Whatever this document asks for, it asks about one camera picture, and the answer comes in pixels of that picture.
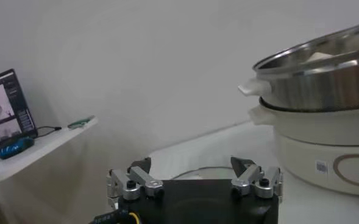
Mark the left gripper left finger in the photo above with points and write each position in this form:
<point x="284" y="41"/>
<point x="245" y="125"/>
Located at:
<point x="142" y="178"/>

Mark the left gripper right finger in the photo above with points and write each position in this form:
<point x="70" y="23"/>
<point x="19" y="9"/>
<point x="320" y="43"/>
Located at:
<point x="249" y="176"/>

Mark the glass pot lid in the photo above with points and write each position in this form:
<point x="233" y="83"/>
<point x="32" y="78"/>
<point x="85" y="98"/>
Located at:
<point x="203" y="173"/>

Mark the stainless steel steamer basket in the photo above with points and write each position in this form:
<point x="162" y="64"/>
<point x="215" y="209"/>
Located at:
<point x="319" y="88"/>

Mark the cream electric cooker base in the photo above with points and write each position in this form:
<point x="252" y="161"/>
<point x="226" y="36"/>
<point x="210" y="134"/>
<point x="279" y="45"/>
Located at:
<point x="304" y="131"/>

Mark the green grey card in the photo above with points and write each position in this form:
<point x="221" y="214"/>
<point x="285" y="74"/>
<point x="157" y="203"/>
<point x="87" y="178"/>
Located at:
<point x="81" y="121"/>

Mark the white side table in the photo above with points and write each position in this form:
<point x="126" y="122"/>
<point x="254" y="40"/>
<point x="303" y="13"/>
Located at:
<point x="51" y="143"/>

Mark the blue computer mouse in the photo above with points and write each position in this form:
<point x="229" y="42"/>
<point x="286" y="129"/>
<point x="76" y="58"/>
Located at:
<point x="16" y="147"/>

